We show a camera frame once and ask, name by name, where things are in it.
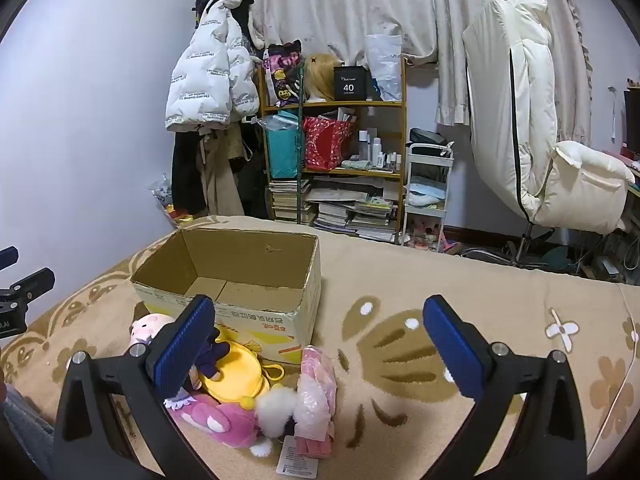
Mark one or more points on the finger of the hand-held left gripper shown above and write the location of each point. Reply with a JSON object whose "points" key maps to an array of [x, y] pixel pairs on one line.
{"points": [[7, 257], [30, 285]]}

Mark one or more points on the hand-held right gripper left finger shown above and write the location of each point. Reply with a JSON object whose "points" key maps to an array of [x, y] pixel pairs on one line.
{"points": [[185, 345]]}

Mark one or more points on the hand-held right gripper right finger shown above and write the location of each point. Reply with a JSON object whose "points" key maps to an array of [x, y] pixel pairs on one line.
{"points": [[450, 345]]}

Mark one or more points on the purple haired plush doll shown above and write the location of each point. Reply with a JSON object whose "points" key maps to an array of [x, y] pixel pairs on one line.
{"points": [[209, 357]]}

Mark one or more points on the yellow plush toy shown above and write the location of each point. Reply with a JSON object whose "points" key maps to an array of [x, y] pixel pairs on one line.
{"points": [[242, 367]]}

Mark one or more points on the brown cardboard box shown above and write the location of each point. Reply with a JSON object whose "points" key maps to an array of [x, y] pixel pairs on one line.
{"points": [[260, 327]]}

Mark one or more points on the pink plush toy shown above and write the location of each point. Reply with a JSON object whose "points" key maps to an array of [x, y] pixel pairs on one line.
{"points": [[225, 417]]}

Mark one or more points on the pink plastic packet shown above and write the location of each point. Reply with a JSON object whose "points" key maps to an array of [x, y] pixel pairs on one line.
{"points": [[317, 385]]}

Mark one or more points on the small pink pig plush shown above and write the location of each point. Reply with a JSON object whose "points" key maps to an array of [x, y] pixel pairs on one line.
{"points": [[150, 327]]}

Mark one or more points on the beige printed blanket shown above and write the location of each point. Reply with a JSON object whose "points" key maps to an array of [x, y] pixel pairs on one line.
{"points": [[400, 280]]}

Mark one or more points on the white fluffy plush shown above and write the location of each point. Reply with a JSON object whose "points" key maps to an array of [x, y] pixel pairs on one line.
{"points": [[275, 410]]}

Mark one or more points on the person's grey pants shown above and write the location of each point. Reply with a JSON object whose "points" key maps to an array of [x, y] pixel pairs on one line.
{"points": [[27, 430]]}

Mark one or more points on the pink toys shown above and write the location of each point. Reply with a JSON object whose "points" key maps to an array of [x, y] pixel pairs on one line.
{"points": [[430, 232]]}

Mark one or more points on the plastic bag with snacks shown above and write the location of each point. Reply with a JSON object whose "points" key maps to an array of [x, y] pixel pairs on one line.
{"points": [[167, 197]]}

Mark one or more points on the light blue cloth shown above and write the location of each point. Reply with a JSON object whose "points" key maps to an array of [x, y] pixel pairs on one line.
{"points": [[425, 195]]}

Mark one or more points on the white paper tag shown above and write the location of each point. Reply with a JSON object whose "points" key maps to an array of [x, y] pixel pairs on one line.
{"points": [[299, 460]]}

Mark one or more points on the pile of books and papers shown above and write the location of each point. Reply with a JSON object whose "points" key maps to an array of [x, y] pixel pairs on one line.
{"points": [[355, 210]]}

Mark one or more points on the black hanging coat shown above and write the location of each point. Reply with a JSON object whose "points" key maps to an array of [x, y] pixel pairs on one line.
{"points": [[187, 175]]}

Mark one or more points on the beige hanging coat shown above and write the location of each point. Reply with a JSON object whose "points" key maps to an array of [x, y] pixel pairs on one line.
{"points": [[225, 175]]}

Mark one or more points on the stack of old books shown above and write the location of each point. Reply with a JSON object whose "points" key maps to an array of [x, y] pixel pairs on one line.
{"points": [[287, 202]]}

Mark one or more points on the white trolley cart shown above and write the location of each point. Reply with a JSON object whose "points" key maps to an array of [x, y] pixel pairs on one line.
{"points": [[430, 150]]}

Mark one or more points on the group of toiletry bottles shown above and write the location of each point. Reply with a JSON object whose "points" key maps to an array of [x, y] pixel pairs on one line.
{"points": [[377, 152]]}

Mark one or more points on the black bag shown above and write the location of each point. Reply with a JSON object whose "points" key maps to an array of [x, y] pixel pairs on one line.
{"points": [[427, 136]]}

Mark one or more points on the teal shopping bag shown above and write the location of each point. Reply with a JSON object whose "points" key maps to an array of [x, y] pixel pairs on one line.
{"points": [[282, 152]]}

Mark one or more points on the wooden shelf unit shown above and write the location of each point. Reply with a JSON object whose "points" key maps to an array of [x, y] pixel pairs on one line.
{"points": [[402, 125]]}

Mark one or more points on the red patterned bag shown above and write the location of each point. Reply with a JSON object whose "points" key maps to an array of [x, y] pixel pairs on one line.
{"points": [[325, 145]]}

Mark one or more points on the cream hanging coat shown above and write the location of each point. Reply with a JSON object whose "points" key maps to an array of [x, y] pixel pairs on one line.
{"points": [[500, 110]]}

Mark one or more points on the white puffer jacket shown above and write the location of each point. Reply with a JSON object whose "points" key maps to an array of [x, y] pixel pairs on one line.
{"points": [[210, 70]]}

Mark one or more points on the black box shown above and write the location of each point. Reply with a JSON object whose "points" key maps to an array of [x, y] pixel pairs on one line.
{"points": [[352, 85]]}

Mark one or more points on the clear plastic bag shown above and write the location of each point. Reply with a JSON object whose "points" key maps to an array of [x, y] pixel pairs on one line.
{"points": [[385, 67]]}

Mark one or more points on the cartoon printed bag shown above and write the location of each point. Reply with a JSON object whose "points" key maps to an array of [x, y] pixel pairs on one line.
{"points": [[282, 75]]}

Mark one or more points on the black monitor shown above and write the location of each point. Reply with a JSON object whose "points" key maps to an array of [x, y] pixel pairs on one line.
{"points": [[632, 120]]}

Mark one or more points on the blond wig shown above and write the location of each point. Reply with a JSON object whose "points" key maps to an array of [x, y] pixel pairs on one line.
{"points": [[320, 77]]}

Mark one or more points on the black hooded garment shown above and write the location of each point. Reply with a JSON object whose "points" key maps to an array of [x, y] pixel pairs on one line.
{"points": [[245, 15]]}

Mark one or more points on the cream patterned curtain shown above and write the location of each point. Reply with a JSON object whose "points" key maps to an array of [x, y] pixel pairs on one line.
{"points": [[350, 5]]}

